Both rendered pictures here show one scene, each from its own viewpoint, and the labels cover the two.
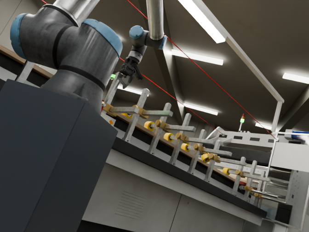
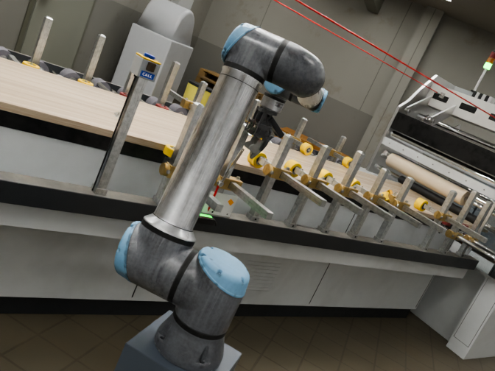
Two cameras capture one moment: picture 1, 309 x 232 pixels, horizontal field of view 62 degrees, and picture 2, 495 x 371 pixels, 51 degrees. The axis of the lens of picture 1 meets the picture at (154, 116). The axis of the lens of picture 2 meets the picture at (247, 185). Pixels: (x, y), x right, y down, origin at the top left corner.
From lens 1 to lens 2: 108 cm
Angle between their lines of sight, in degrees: 28
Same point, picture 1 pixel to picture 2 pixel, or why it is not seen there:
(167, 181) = (313, 253)
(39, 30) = (150, 274)
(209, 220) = (378, 274)
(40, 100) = not seen: outside the picture
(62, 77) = (182, 341)
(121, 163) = (245, 246)
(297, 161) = not seen: outside the picture
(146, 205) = (280, 271)
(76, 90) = (197, 358)
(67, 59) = (186, 316)
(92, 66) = (213, 327)
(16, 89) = (137, 360)
